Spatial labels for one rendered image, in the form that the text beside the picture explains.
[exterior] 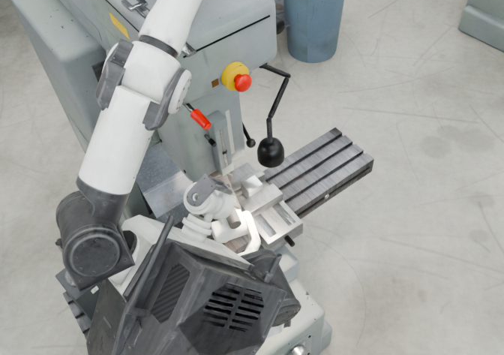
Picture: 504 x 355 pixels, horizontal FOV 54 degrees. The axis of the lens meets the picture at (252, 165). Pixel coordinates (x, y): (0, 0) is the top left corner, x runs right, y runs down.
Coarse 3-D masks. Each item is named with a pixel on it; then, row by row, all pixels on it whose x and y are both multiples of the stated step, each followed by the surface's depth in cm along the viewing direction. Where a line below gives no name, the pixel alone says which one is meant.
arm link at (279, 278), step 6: (264, 258) 112; (270, 258) 112; (258, 264) 111; (264, 264) 111; (270, 264) 111; (258, 270) 110; (264, 270) 110; (276, 270) 111; (276, 276) 109; (282, 276) 110; (276, 282) 108; (282, 282) 109; (282, 288) 108; (288, 288) 109; (288, 294) 107
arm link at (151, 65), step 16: (160, 0) 79; (176, 0) 78; (192, 0) 79; (160, 16) 77; (176, 16) 78; (192, 16) 80; (144, 32) 78; (160, 32) 77; (176, 32) 78; (128, 48) 79; (144, 48) 78; (160, 48) 78; (176, 48) 79; (128, 64) 78; (144, 64) 78; (160, 64) 78; (176, 64) 80; (128, 80) 80; (144, 80) 79; (160, 80) 78; (160, 96) 80
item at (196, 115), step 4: (184, 104) 109; (188, 104) 109; (188, 108) 108; (192, 108) 108; (192, 112) 107; (196, 112) 106; (200, 112) 107; (192, 116) 107; (196, 116) 106; (200, 116) 105; (204, 116) 106; (196, 120) 106; (200, 120) 105; (204, 120) 105; (200, 124) 105; (204, 124) 104; (208, 124) 104; (204, 128) 105; (208, 128) 105
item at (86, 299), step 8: (64, 272) 154; (64, 280) 152; (72, 280) 151; (64, 288) 155; (72, 288) 150; (88, 288) 150; (96, 288) 152; (72, 296) 151; (80, 296) 149; (88, 296) 152; (96, 296) 155; (80, 304) 151; (88, 304) 154; (96, 304) 157; (88, 312) 156
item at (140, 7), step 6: (126, 0) 102; (138, 0) 102; (144, 0) 101; (126, 6) 101; (132, 6) 100; (138, 6) 100; (144, 6) 100; (138, 12) 100; (144, 12) 99; (186, 42) 91; (186, 48) 90; (192, 48) 90; (186, 54) 89; (192, 54) 90
